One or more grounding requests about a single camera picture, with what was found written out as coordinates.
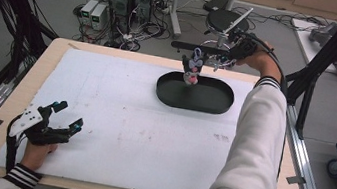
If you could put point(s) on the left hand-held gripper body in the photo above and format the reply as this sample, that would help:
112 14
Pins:
34 123

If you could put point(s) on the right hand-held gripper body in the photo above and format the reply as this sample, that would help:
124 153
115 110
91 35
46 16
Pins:
242 46

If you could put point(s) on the grey and white plush toy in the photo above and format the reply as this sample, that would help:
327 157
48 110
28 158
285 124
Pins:
191 74

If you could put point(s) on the black oval tray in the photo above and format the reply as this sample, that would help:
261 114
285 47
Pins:
210 97

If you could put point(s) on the person's left hand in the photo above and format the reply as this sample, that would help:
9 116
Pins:
37 156

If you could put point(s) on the white height-adjustable desk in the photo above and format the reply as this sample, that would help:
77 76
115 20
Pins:
175 14

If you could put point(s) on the black round stool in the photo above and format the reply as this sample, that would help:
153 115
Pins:
224 20

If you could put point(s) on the white foam sheet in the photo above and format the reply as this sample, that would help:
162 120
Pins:
119 117

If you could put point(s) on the black flat case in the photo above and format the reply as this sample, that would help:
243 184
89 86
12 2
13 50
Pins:
215 3

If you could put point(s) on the white floor platform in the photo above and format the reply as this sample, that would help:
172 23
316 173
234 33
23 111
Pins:
303 37

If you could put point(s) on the white power supply unit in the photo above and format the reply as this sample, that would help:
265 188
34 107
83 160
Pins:
98 16
87 10

